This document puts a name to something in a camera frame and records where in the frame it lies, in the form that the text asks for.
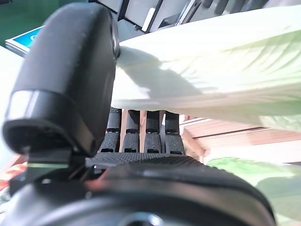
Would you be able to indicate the blue white booklet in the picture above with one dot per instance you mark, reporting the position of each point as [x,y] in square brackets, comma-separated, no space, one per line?
[23,40]

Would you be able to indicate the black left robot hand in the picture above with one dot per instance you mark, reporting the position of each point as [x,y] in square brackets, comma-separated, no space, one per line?
[65,70]

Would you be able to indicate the napa cabbage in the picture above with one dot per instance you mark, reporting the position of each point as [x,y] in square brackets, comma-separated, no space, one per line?
[211,70]
[282,200]
[247,167]

